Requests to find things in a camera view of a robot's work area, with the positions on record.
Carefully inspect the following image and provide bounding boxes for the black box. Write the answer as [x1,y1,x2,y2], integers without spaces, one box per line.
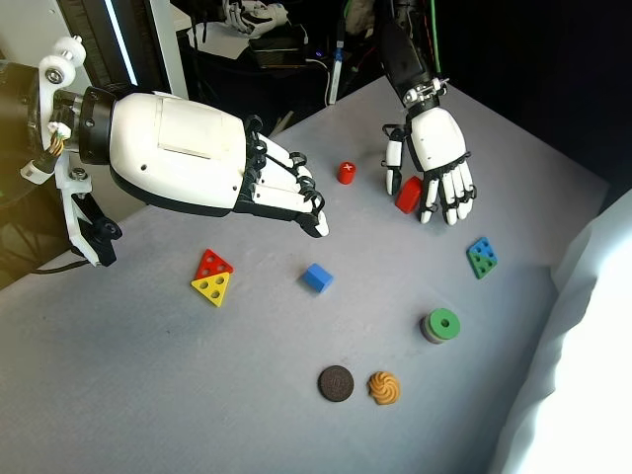
[248,23,310,69]

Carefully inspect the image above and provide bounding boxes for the glowing light strip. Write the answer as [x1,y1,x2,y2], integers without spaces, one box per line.
[103,0,141,95]

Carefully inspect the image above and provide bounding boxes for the white cloth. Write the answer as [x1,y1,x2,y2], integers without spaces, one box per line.
[486,190,632,474]

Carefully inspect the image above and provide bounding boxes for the chocolate sandwich cookie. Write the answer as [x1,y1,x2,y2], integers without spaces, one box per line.
[317,364,356,403]

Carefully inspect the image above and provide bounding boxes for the white side table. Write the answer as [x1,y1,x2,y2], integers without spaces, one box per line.
[190,19,258,63]

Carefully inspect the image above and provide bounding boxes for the spare white robot hand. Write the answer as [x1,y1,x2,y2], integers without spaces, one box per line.
[221,0,290,39]

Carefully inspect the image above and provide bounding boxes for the red triangle block with holes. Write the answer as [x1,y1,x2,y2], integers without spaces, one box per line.
[195,248,235,281]

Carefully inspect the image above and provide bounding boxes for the yellow triangle block with holes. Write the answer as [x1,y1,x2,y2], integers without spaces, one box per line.
[190,271,232,308]

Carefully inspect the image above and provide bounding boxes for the red rectangular block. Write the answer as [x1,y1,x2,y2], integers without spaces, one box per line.
[394,176,425,215]

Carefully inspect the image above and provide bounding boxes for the grey table cloth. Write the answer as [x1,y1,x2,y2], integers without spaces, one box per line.
[0,73,611,474]

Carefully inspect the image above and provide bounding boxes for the blue hexagonal block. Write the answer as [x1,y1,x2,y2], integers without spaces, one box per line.
[300,263,334,294]

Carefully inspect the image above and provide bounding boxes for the swirl butter cookie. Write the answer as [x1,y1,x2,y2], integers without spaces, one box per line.
[366,370,402,406]

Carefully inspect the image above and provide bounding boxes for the green triangle block with holes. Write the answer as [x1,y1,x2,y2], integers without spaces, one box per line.
[467,251,499,280]

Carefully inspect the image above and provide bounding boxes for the blue triangle piece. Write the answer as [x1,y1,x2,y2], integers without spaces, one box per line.
[466,236,498,261]

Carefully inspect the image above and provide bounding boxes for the white equipment cabinet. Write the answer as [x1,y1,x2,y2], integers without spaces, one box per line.
[0,0,190,100]

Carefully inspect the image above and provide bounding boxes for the white cable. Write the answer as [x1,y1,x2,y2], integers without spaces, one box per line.
[305,57,333,108]

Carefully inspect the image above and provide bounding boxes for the stacked coloured toy rings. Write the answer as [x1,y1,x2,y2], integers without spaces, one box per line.
[419,307,462,347]

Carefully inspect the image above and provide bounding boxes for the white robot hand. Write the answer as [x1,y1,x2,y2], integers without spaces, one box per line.
[380,106,479,227]
[107,92,331,239]

